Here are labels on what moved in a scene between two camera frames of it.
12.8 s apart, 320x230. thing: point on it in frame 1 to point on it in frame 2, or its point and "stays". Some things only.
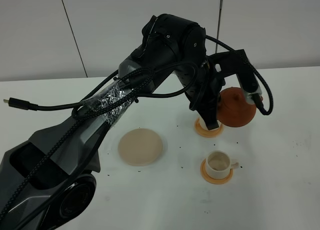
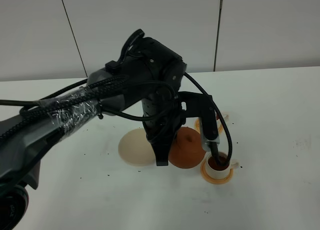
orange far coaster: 209,133 stays
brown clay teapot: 233,109 to 187,150
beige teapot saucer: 140,147 stays
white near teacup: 219,164 stays
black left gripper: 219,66 to 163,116
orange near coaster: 212,180 stays
